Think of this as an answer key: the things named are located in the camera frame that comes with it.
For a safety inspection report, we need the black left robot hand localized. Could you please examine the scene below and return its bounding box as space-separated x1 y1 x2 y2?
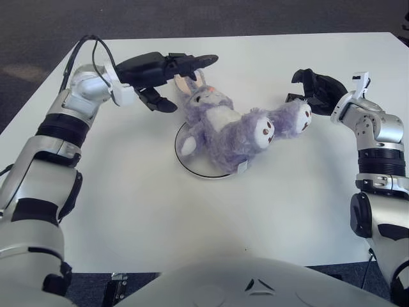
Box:
115 51 220 113

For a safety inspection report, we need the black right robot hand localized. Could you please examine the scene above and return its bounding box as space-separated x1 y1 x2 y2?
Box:
285 68 348 116

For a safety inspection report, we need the purple plush bunny doll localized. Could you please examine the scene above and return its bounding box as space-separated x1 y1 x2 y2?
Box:
174 70 313 175

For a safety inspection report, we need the white plate with black rim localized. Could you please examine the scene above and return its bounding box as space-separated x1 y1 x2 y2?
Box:
174 123 247 180

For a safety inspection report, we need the grey robot torso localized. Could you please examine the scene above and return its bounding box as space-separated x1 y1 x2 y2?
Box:
111 254 394 307

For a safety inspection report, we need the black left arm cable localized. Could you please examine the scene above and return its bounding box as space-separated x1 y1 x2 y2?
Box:
0 35 118 175

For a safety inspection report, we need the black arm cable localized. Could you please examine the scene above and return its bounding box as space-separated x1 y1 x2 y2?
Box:
359 248 376 290
0 35 118 175

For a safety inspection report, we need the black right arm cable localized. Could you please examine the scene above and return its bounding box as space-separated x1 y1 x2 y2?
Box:
359 248 376 290

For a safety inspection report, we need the black metal bracket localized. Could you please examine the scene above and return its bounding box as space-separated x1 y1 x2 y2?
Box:
105 271 128 301

